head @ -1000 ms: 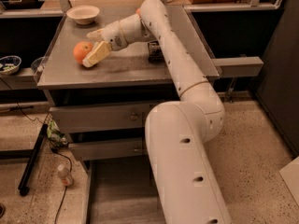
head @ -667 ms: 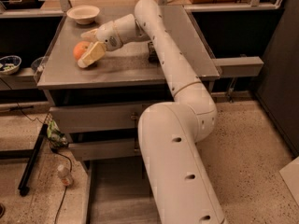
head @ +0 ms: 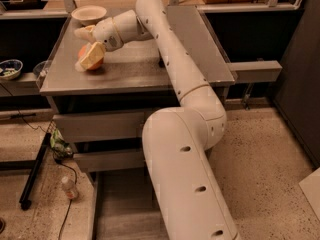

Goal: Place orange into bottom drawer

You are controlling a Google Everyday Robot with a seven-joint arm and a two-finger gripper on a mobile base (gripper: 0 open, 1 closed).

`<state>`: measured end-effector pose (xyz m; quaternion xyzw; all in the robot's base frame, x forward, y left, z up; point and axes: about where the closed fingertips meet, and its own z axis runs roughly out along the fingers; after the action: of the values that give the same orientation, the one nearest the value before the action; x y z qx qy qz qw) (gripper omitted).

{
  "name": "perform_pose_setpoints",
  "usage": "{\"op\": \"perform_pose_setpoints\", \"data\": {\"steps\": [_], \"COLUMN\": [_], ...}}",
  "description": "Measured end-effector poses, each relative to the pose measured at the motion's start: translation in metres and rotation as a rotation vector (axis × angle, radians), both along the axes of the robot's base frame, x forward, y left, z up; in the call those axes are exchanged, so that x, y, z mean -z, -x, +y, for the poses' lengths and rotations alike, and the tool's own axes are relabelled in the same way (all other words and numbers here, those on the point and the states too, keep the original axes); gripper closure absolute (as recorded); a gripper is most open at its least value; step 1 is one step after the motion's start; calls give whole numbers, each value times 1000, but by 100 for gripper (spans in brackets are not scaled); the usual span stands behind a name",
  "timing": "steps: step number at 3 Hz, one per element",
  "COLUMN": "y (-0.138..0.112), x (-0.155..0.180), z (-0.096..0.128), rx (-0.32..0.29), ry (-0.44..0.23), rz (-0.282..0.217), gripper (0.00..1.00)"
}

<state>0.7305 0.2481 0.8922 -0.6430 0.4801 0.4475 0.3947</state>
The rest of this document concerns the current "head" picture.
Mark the dark snack packet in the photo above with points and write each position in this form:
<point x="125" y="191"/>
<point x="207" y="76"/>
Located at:
<point x="161" y="62"/>

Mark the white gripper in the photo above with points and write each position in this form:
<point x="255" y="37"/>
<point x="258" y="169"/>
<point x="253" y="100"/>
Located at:
<point x="106" y="33"/>

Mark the blue patterned bowl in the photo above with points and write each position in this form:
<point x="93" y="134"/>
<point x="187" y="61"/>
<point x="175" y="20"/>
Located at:
<point x="10" y="69"/>

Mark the black stand leg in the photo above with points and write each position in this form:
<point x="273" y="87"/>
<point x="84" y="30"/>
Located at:
<point x="24" y="201"/>

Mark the bottom grey drawer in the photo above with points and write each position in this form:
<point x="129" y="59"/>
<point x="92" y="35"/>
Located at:
<point x="125" y="207"/>

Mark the top grey drawer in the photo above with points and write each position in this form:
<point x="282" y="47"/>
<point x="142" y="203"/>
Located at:
<point x="99" y="126"/>

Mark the grey side shelf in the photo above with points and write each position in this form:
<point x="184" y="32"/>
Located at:
<point x="255" y="71"/>

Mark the green snack bag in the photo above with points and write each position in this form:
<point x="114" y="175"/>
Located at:
<point x="61" y="148"/>

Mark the clear plastic bottle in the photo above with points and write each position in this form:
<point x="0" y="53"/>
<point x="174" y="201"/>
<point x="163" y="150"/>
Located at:
<point x="69" y="188"/>

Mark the middle grey drawer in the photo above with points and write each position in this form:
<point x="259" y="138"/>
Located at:
<point x="110" y="160"/>

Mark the grey drawer cabinet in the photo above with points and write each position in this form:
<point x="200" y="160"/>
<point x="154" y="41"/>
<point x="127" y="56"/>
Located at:
<point x="129" y="80"/>

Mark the grey drawer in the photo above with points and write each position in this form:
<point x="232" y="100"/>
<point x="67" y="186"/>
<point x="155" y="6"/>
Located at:
<point x="125" y="207"/>
<point x="110" y="160"/>
<point x="99" y="126"/>

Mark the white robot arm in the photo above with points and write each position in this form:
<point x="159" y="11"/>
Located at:
<point x="175" y="140"/>

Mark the orange fruit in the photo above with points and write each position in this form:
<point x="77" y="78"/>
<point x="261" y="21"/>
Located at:
<point x="96" y="64"/>

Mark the clear glass bowl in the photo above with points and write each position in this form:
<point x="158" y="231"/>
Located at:
<point x="41" y="69"/>

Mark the white bowl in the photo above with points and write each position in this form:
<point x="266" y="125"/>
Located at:
<point x="89" y="15"/>

